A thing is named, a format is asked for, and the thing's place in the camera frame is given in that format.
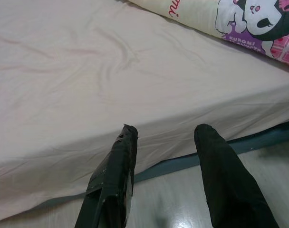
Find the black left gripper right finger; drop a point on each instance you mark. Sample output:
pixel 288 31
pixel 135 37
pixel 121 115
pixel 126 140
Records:
pixel 227 185

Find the cartoon print cream blanket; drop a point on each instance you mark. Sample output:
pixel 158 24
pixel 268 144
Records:
pixel 230 14

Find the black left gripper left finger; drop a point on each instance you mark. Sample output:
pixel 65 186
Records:
pixel 111 180

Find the cream sheeted mattress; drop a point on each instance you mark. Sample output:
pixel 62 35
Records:
pixel 87 83

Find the blue upholstered bed frame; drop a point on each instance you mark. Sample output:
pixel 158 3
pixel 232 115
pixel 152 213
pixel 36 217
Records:
pixel 158 169

